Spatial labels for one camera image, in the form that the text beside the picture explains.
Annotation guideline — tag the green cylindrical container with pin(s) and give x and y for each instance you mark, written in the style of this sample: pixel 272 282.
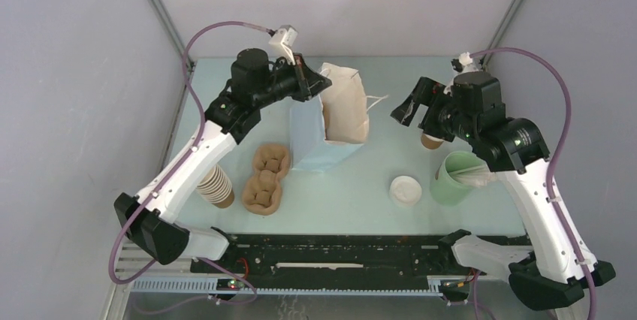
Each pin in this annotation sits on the green cylindrical container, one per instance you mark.
pixel 452 181

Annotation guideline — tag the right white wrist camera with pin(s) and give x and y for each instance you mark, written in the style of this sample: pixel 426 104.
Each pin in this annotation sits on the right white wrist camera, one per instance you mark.
pixel 464 63

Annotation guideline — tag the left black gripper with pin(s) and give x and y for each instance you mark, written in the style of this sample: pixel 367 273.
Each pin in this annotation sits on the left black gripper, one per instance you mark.
pixel 308 81

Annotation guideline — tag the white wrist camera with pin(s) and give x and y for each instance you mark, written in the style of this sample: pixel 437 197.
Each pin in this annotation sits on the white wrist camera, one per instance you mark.
pixel 464 63
pixel 281 43

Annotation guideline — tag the light blue paper bag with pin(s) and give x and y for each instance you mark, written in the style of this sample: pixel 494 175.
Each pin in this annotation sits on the light blue paper bag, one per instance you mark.
pixel 331 127

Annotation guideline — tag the stack of white lids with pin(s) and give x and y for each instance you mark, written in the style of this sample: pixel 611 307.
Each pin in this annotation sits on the stack of white lids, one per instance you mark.
pixel 405 191

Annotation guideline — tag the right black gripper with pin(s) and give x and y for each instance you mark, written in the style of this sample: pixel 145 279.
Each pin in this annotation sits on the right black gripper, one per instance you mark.
pixel 430 94

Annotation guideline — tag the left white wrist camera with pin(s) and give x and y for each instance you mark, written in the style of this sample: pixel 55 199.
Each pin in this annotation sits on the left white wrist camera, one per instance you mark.
pixel 281 43

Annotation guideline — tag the brown pulp cup carrier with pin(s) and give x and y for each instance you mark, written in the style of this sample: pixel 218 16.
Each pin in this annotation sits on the brown pulp cup carrier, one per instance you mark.
pixel 262 194

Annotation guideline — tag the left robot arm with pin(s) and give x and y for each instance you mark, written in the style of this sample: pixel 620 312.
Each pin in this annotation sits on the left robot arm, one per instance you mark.
pixel 149 218

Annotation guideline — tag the stack of paper cups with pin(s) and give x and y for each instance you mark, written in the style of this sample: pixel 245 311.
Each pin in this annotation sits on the stack of paper cups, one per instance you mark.
pixel 216 188

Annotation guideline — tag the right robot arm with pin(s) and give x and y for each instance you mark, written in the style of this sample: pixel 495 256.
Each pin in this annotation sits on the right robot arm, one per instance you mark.
pixel 559 270

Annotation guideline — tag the brown paper coffee cup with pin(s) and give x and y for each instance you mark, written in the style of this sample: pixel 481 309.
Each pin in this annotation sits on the brown paper coffee cup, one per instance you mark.
pixel 431 142

